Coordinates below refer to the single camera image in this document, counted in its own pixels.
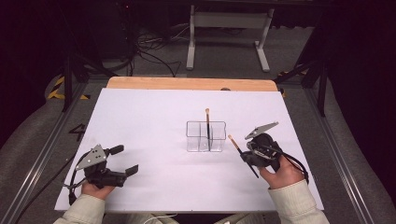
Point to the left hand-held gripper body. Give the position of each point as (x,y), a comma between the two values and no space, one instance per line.
(102,177)

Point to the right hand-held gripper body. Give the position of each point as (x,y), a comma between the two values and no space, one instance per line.
(264,149)

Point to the slim black makeup brush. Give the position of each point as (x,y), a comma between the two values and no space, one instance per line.
(236,146)

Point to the black makeup brush cream bristles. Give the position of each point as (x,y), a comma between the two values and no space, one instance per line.
(208,130)

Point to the clear plastic organizer box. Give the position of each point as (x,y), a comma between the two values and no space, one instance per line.
(197,137)

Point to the person's left hand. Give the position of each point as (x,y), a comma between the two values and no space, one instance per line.
(97,191)

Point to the person's right hand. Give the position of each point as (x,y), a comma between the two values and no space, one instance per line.
(283,175)

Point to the white table sheet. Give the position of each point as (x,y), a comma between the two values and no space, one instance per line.
(149,124)

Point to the person's left leg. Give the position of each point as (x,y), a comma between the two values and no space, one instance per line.
(137,218)

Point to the black metal stand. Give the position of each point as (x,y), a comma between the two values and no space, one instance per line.
(67,84)
(322,90)

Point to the yellow black floor tape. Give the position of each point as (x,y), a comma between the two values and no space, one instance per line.
(55,92)

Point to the wooden table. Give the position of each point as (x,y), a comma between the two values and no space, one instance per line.
(186,83)

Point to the white metal stand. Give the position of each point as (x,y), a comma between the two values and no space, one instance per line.
(229,20)

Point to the aluminium rail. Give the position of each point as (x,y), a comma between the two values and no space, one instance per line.
(43,157)
(339,155)

